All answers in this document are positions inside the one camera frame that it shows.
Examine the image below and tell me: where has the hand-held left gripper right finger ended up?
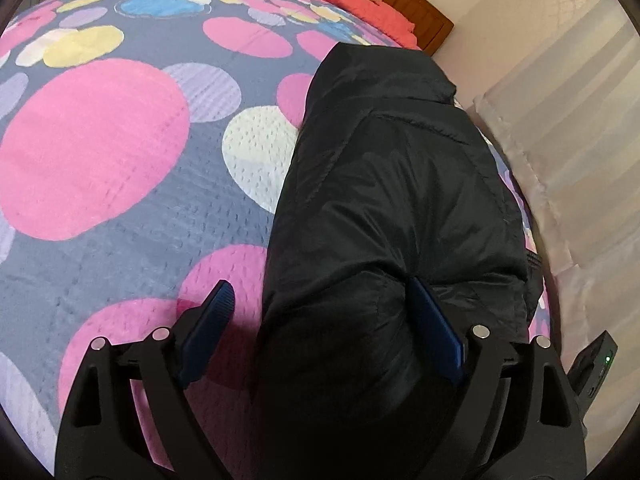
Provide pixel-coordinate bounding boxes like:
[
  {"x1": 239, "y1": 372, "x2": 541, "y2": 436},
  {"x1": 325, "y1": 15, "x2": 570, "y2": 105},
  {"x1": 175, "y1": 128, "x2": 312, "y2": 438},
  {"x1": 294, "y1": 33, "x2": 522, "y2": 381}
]
[{"x1": 406, "y1": 276, "x2": 587, "y2": 480}]

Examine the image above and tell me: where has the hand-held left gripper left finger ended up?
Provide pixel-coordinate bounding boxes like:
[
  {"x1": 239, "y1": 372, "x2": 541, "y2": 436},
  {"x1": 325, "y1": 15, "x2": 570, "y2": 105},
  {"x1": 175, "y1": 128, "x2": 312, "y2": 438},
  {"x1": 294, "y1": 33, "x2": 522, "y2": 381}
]
[{"x1": 55, "y1": 280, "x2": 236, "y2": 480}]

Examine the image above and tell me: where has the black puffer jacket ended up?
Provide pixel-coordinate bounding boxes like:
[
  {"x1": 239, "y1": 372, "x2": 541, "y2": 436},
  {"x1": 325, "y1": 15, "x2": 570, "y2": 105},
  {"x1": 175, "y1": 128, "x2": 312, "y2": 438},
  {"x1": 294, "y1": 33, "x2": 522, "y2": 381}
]
[{"x1": 252, "y1": 42, "x2": 546, "y2": 480}]

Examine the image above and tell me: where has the dotted colourful bedspread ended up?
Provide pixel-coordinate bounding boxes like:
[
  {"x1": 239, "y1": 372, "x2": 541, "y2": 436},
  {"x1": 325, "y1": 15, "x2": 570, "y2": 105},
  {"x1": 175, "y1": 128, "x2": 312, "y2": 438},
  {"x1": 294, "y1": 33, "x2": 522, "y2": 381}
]
[{"x1": 0, "y1": 0, "x2": 551, "y2": 476}]

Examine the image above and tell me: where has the beige striped curtain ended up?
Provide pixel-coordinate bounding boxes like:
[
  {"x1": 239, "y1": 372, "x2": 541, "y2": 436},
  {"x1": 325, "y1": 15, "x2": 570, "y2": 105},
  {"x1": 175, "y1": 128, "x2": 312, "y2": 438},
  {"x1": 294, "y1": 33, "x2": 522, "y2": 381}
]
[{"x1": 472, "y1": 10, "x2": 640, "y2": 361}]

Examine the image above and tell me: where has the wooden headboard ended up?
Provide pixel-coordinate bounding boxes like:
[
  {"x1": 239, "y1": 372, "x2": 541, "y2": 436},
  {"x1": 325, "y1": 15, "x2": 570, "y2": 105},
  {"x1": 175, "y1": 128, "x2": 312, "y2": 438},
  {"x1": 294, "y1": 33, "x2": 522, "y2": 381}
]
[{"x1": 300, "y1": 0, "x2": 455, "y2": 56}]

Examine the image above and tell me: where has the pink quilted blanket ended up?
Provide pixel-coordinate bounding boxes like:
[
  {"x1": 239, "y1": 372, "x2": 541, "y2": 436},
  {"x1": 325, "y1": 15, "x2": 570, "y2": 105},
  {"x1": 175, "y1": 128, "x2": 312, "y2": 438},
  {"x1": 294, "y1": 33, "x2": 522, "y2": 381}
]
[{"x1": 260, "y1": 0, "x2": 423, "y2": 51}]

